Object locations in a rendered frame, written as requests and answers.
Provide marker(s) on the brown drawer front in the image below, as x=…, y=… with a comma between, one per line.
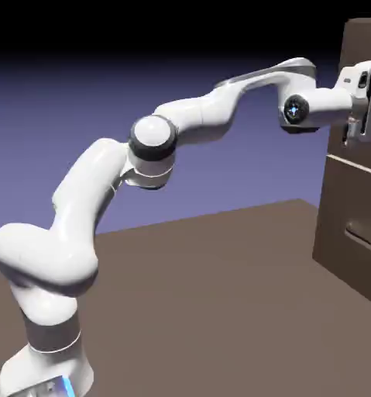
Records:
x=358, y=40
x=343, y=198

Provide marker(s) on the dark brown wooden cabinet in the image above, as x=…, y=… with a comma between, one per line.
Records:
x=340, y=217

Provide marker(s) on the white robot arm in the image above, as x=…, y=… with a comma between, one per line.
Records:
x=79, y=192

